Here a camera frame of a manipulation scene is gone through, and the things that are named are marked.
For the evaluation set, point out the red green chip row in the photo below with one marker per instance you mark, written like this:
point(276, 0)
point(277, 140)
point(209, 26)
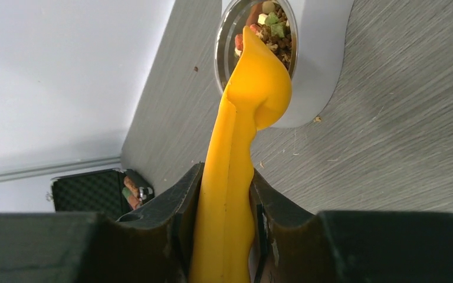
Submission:
point(133, 201)

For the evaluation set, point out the black poker chip case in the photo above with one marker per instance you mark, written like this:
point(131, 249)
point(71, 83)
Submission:
point(98, 191)

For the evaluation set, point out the orange black chip row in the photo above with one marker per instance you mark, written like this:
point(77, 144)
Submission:
point(132, 187)

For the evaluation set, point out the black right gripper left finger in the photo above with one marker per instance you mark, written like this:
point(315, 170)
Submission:
point(150, 244)

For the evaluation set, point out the pet food kibble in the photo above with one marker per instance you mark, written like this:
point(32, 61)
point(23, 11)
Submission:
point(269, 22)

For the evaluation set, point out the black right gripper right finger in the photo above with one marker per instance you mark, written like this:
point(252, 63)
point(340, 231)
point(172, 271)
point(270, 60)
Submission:
point(294, 245)

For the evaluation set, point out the yellow plastic scoop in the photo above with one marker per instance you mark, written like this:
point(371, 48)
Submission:
point(256, 96)

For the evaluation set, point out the white double pet bowl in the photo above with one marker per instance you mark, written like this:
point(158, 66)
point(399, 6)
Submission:
point(318, 30)

